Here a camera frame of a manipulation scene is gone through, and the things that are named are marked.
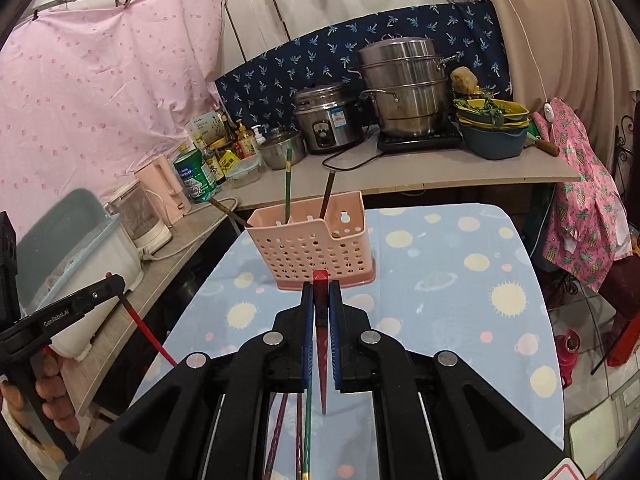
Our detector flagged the clear plastic food container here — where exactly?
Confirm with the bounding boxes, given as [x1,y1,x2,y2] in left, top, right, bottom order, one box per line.
[225,155,263,188]

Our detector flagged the wood grain counter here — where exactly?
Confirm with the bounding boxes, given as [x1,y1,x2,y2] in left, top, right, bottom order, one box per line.
[60,137,583,416]

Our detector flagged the beige curtain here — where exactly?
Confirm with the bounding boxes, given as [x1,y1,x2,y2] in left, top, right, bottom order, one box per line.
[470,0,640,171]

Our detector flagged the person's left hand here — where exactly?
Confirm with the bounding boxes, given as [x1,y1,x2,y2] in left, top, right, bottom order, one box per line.
[34,354,80,433]

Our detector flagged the red plastic stool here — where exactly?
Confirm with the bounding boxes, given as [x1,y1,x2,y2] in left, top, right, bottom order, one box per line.
[607,260,640,366]

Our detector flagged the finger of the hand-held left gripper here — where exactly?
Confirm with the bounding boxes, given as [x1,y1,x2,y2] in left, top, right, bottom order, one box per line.
[70,273,125,317]

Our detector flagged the stacked steel steamer pot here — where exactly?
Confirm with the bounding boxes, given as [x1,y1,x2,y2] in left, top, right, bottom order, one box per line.
[357,36,461,138]

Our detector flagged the pink water bottle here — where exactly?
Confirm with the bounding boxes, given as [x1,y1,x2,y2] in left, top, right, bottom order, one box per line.
[557,330,581,388]

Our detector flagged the white plastic dish tub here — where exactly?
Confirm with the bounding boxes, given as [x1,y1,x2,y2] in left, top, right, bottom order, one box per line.
[22,220,143,361]

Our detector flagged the wooden handled tool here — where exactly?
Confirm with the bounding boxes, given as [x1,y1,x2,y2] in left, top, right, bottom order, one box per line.
[525,132,560,157]

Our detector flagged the steel rice cooker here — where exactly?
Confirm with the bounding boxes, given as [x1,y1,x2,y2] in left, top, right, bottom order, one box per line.
[292,82,366,156]

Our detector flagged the pink pineapple apron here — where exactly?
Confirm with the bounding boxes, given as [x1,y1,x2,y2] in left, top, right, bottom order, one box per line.
[531,97,632,293]

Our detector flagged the black induction cooktop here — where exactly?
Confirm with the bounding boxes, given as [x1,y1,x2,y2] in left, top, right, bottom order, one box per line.
[376,125,463,153]

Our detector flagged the dark blue printed cloth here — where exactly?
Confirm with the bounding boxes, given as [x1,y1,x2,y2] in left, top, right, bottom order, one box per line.
[214,1,512,126]

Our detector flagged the blue plastic basin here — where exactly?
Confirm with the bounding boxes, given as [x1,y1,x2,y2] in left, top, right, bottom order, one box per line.
[457,120,530,160]

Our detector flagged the yellow seasoning packet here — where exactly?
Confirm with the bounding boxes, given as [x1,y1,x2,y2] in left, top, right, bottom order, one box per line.
[217,150,243,176]

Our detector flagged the pink perforated utensil basket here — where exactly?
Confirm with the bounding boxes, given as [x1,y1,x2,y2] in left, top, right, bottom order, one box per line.
[244,191,377,291]

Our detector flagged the blue spotted tablecloth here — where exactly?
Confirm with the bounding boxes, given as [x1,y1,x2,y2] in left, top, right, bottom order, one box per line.
[122,202,566,480]

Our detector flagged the yellow label sauce bottle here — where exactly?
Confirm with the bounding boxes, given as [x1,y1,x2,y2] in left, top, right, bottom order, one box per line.
[235,120,258,158]

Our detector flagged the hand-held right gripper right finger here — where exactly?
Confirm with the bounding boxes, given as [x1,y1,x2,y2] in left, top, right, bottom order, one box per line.
[327,280,571,480]

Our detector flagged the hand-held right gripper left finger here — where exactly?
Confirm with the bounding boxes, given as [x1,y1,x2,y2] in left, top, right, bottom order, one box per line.
[60,282,315,480]

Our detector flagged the white power cable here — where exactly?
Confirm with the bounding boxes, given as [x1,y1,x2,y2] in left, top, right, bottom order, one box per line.
[142,205,216,261]

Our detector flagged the white blender jug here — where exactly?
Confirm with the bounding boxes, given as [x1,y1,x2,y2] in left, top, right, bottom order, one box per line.
[105,185,173,256]

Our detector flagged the steel pot with lid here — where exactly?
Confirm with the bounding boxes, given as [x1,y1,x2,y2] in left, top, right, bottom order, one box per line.
[259,127,307,171]

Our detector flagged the black power cable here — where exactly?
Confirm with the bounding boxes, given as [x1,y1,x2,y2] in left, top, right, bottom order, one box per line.
[322,152,381,172]

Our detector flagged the brown loofah sponge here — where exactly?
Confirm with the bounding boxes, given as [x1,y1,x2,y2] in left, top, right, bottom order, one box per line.
[450,66,478,97]

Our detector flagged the pink electric kettle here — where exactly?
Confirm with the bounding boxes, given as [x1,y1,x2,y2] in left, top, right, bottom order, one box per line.
[134,155,193,226]

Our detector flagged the yellow bowls with greens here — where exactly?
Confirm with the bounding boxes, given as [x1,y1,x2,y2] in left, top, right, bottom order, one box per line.
[452,97,531,128]

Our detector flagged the pink dotted curtain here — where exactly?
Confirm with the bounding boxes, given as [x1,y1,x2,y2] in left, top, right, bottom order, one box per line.
[0,0,226,241]

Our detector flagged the white green carton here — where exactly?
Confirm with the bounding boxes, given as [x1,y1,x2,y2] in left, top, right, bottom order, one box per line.
[186,112,228,148]

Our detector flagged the brown chopstick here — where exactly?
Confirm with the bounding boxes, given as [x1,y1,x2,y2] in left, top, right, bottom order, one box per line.
[320,172,336,221]

